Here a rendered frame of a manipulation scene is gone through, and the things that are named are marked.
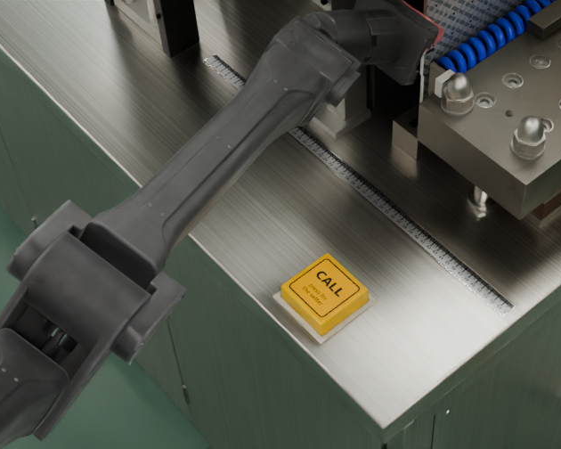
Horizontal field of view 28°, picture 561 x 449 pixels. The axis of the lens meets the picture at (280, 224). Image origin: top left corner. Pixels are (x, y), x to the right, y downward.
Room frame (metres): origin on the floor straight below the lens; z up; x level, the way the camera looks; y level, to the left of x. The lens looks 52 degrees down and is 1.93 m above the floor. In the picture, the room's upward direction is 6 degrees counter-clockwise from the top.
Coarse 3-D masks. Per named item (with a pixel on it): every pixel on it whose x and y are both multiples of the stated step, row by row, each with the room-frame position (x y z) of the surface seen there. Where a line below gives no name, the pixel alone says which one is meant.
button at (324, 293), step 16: (304, 272) 0.71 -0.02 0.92; (320, 272) 0.71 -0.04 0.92; (336, 272) 0.71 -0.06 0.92; (288, 288) 0.69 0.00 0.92; (304, 288) 0.69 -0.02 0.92; (320, 288) 0.69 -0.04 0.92; (336, 288) 0.69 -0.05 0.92; (352, 288) 0.68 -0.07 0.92; (304, 304) 0.67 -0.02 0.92; (320, 304) 0.67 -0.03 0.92; (336, 304) 0.67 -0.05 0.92; (352, 304) 0.67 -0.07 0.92; (320, 320) 0.65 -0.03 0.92; (336, 320) 0.65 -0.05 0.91
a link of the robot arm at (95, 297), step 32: (64, 256) 0.46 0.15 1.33; (96, 256) 0.47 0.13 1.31; (32, 288) 0.45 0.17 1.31; (64, 288) 0.44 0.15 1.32; (96, 288) 0.44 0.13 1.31; (128, 288) 0.45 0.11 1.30; (0, 320) 0.44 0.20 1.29; (32, 320) 0.46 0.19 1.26; (64, 320) 0.43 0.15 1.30; (96, 320) 0.42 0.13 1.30; (128, 320) 0.42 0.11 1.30; (0, 352) 0.40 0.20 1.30; (32, 352) 0.41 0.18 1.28; (64, 352) 0.44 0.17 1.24; (96, 352) 0.41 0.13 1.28; (0, 384) 0.37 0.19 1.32; (32, 384) 0.38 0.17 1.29; (64, 384) 0.39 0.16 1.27; (0, 416) 0.34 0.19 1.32; (32, 416) 0.37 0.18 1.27; (0, 448) 0.35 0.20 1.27
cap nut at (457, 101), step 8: (448, 80) 0.85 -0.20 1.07; (456, 80) 0.84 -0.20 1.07; (464, 80) 0.84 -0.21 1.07; (448, 88) 0.84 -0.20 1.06; (456, 88) 0.83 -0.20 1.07; (464, 88) 0.83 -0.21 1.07; (448, 96) 0.84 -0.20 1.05; (456, 96) 0.83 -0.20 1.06; (464, 96) 0.83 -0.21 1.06; (472, 96) 0.84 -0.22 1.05; (448, 104) 0.83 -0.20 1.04; (456, 104) 0.83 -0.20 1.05; (464, 104) 0.83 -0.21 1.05; (472, 104) 0.84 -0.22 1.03; (448, 112) 0.83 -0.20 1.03; (456, 112) 0.83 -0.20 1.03; (464, 112) 0.83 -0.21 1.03
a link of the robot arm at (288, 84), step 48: (288, 48) 0.75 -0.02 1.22; (240, 96) 0.67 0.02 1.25; (288, 96) 0.69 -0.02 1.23; (192, 144) 0.60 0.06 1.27; (240, 144) 0.62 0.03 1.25; (144, 192) 0.54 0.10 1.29; (192, 192) 0.55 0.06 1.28; (48, 240) 0.48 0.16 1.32; (96, 240) 0.50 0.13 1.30; (144, 240) 0.49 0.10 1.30; (144, 288) 0.47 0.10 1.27; (144, 336) 0.42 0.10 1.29
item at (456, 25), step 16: (432, 0) 0.91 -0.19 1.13; (448, 0) 0.93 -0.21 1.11; (464, 0) 0.94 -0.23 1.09; (480, 0) 0.96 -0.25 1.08; (496, 0) 0.97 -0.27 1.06; (512, 0) 0.99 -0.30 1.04; (432, 16) 0.91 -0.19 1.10; (448, 16) 0.93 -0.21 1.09; (464, 16) 0.94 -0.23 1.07; (480, 16) 0.96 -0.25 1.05; (496, 16) 0.97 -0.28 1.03; (448, 32) 0.93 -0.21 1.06; (464, 32) 0.94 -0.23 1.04; (448, 48) 0.93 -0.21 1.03
